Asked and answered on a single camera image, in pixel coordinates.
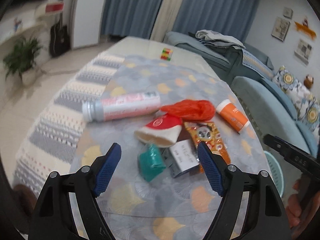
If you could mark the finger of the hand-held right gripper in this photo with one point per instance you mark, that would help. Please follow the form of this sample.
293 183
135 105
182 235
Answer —
292 156

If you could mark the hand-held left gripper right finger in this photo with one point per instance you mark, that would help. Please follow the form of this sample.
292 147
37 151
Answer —
210 171

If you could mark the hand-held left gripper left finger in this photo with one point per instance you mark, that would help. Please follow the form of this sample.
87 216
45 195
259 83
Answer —
107 171

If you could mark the teal packet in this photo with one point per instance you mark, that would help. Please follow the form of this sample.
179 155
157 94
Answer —
151 163

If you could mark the person's right hand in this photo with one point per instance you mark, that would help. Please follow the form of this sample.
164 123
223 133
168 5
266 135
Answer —
295 205

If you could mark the teal plastic basket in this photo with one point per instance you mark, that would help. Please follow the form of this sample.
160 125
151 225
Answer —
275 172

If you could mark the grey white small box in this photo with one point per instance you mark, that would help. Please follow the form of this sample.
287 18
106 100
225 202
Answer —
181 158

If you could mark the orange printed snack packet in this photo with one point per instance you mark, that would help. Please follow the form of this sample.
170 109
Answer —
211 136

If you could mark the floral cushion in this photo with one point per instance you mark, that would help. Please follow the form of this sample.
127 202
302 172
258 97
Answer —
291 81
308 112

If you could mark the orange bottle with white cap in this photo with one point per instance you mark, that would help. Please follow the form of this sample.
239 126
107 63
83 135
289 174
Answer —
232 116

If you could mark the striped woven cloth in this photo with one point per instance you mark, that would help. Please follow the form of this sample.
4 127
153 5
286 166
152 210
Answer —
62 130

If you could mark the orange plastic bag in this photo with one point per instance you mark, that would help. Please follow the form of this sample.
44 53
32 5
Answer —
192 109

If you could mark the red white paper cup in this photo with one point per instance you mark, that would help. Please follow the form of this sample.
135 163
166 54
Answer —
160 130

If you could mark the clear bottle with pink label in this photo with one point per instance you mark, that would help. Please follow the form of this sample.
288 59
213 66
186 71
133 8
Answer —
125 106

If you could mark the teal sofa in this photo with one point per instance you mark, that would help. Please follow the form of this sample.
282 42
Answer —
265 92

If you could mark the small brown toy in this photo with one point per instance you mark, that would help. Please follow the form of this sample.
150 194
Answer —
309 81

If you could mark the brown round object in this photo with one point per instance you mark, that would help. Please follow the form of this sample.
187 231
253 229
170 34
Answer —
22 198

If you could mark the striped sofa cover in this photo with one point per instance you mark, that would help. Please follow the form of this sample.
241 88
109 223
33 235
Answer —
257 63

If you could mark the colourful puzzle cube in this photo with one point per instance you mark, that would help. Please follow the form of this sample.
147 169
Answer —
166 54

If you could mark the grey clothing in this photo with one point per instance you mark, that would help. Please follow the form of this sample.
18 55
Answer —
217 37

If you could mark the black guitar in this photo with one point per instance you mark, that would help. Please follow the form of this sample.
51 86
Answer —
59 38

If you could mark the green potted plant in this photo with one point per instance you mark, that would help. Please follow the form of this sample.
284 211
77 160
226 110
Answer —
22 55

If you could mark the white door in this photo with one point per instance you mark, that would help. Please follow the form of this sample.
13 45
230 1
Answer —
87 12

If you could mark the blue curtain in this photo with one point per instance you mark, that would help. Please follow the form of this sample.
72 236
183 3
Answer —
217 7
135 5

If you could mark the cream curtain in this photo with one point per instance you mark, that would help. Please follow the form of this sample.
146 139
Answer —
168 10

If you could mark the red white box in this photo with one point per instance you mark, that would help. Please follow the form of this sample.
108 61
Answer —
54 7

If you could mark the tilted framed wall picture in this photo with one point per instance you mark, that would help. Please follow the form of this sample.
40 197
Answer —
303 49

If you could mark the orange wall decoration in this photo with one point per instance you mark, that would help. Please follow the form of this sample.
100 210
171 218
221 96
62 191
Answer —
305 28

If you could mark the large framed wall picture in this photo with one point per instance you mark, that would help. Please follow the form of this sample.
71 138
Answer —
280 28

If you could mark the small framed wall picture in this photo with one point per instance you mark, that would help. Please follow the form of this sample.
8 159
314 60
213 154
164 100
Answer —
288 12

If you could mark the white wall shelf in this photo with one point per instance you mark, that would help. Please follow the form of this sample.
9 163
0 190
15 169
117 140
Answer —
25 22

